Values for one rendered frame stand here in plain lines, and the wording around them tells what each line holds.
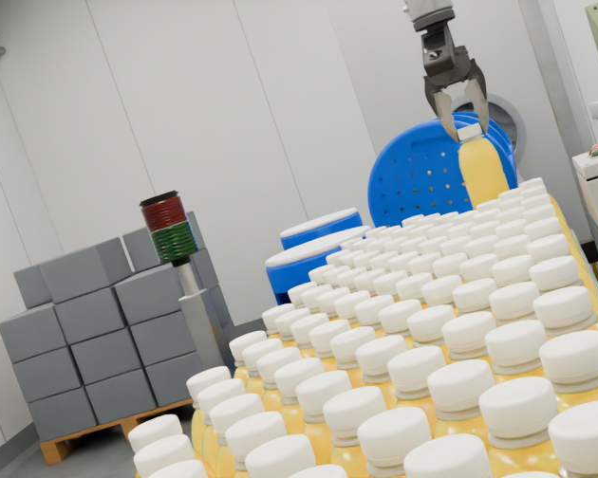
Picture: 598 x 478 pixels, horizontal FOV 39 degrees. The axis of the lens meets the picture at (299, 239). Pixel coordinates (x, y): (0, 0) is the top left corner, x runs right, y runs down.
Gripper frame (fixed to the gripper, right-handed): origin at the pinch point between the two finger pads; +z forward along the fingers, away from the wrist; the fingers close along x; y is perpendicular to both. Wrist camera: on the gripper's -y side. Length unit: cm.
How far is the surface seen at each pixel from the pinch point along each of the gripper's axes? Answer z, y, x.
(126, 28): -155, 501, 259
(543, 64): -9, 158, -22
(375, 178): 3.4, 16.1, 20.5
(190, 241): 2, -27, 43
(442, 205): 12.3, 16.0, 9.8
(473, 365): 11, -95, -1
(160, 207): -5, -29, 45
